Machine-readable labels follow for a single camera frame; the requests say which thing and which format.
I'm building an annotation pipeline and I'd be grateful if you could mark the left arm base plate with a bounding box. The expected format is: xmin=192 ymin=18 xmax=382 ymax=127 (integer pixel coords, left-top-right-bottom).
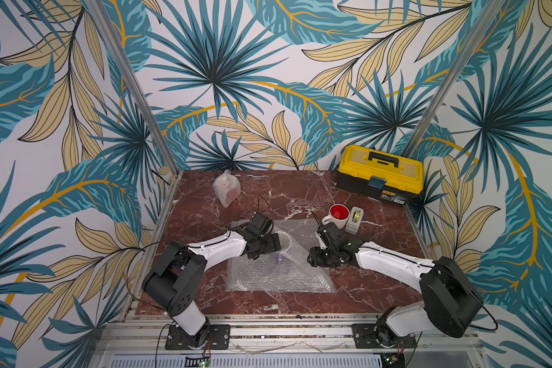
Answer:
xmin=165 ymin=322 xmax=231 ymax=351

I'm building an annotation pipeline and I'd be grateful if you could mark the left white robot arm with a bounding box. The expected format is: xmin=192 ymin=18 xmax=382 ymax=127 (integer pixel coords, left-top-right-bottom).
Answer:
xmin=142 ymin=213 xmax=282 ymax=337

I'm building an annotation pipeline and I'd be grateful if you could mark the yellow black toolbox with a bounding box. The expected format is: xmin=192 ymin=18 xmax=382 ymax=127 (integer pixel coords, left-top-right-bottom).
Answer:
xmin=337 ymin=145 xmax=424 ymax=205

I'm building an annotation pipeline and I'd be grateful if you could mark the clear bubble wrap sheet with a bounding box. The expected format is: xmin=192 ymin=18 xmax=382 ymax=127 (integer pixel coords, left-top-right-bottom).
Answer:
xmin=213 ymin=170 xmax=242 ymax=208
xmin=226 ymin=219 xmax=336 ymax=294

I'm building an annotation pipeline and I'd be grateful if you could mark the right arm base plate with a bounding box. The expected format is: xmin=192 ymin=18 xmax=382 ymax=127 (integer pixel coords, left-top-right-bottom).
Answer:
xmin=351 ymin=324 xmax=416 ymax=350

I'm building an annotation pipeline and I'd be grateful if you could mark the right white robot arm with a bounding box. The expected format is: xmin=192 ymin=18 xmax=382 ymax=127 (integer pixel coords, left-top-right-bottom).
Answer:
xmin=308 ymin=224 xmax=484 ymax=347

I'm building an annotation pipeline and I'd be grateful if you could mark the lavender mug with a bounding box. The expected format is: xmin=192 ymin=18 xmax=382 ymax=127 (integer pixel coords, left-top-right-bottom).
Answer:
xmin=262 ymin=232 xmax=288 ymax=255

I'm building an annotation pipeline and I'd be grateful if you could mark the left aluminium frame post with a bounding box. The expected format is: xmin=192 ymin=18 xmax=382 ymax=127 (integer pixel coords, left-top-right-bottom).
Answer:
xmin=85 ymin=0 xmax=182 ymax=177

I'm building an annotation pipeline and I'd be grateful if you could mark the front aluminium rail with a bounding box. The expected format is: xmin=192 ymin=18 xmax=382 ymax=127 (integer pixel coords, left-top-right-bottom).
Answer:
xmin=89 ymin=314 xmax=487 ymax=367

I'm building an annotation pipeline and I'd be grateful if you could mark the small green white box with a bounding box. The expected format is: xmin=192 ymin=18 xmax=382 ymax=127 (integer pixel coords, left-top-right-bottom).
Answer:
xmin=345 ymin=206 xmax=364 ymax=235

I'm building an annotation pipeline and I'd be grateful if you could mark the right aluminium frame post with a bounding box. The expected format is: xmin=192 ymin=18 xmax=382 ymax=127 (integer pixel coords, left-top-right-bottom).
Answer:
xmin=402 ymin=0 xmax=504 ymax=156

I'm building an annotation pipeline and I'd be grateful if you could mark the aluminium frame post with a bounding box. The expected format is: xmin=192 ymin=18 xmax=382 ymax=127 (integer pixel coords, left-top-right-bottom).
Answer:
xmin=85 ymin=0 xmax=182 ymax=177
xmin=402 ymin=0 xmax=504 ymax=156

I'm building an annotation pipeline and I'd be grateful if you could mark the white mug red inside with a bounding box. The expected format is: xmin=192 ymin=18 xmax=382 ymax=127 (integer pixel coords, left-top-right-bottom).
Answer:
xmin=321 ymin=204 xmax=350 ymax=229

